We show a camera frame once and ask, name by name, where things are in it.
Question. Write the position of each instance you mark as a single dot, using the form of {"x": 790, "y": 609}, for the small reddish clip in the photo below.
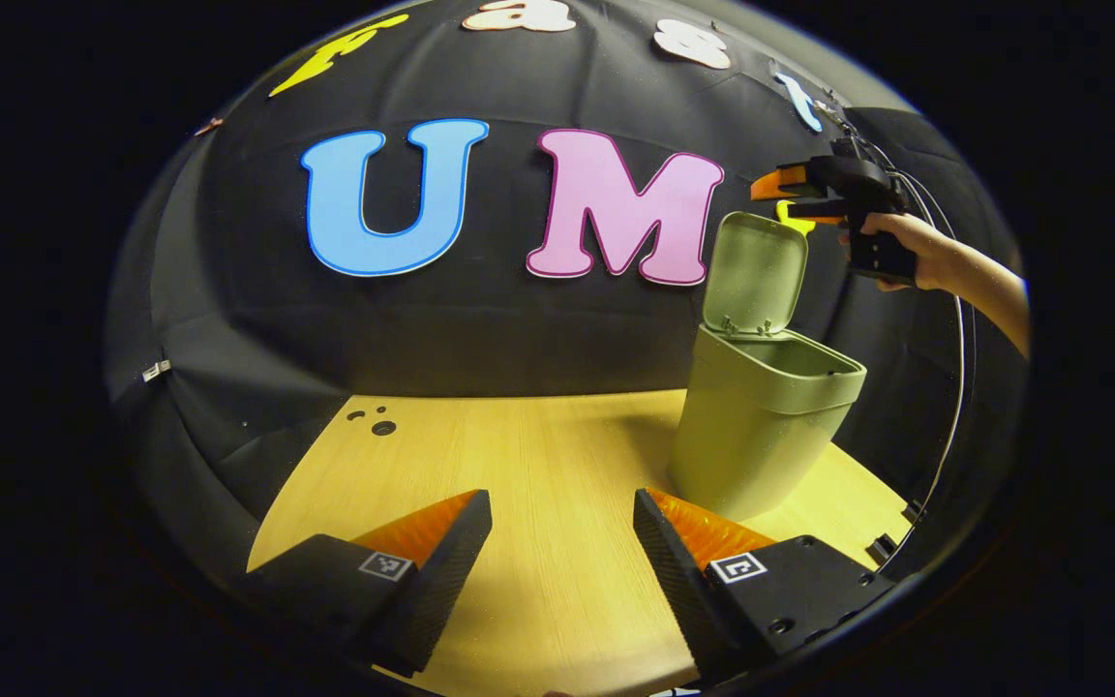
{"x": 209, "y": 126}

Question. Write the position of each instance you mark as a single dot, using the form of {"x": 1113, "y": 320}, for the small black desk clamp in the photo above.
{"x": 914, "y": 511}
{"x": 882, "y": 550}

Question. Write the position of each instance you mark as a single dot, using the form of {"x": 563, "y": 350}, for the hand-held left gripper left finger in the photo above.
{"x": 441, "y": 590}

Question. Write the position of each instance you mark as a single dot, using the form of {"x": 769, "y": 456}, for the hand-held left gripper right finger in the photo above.
{"x": 678, "y": 590}

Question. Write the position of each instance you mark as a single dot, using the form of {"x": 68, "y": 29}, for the black backdrop cloth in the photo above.
{"x": 519, "y": 329}

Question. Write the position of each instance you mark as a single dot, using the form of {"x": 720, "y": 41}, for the pale green desktop garbage bin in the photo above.
{"x": 751, "y": 436}

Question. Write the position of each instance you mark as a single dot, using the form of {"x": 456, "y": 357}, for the small silver clip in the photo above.
{"x": 157, "y": 372}

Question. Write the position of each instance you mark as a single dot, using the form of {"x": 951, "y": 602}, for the wooden desktop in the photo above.
{"x": 538, "y": 484}

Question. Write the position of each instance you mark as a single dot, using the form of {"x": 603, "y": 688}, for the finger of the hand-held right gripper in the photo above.
{"x": 819, "y": 209}
{"x": 780, "y": 182}

